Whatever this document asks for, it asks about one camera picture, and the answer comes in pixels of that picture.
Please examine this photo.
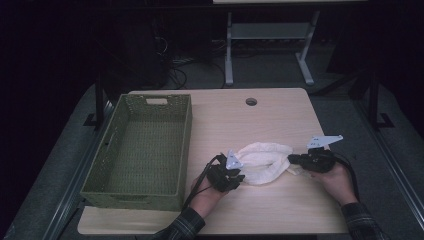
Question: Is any person's right hand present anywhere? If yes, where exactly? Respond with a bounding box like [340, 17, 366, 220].
[311, 162, 360, 206]

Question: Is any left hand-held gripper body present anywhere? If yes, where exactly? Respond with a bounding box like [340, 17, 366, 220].
[206, 149, 244, 193]

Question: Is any white metal desk frame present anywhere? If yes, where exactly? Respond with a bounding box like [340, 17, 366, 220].
[212, 0, 368, 87]

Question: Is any left hand-held gripper black cable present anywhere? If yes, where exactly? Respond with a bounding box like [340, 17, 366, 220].
[181, 154, 225, 212]

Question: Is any white towel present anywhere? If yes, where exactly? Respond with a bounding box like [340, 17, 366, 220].
[234, 141, 305, 186]

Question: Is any person's left hand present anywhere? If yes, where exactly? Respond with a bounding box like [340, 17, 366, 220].
[190, 174, 228, 220]

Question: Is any black metal stand post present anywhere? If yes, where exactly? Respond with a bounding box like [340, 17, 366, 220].
[83, 71, 108, 130]
[366, 68, 396, 130]

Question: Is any green woven basket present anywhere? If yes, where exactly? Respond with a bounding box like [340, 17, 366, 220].
[79, 93, 194, 212]

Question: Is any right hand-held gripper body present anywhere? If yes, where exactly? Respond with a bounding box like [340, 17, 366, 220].
[299, 134, 345, 174]

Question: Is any tangle of floor cables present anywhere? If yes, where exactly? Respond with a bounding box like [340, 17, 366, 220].
[156, 34, 228, 90]

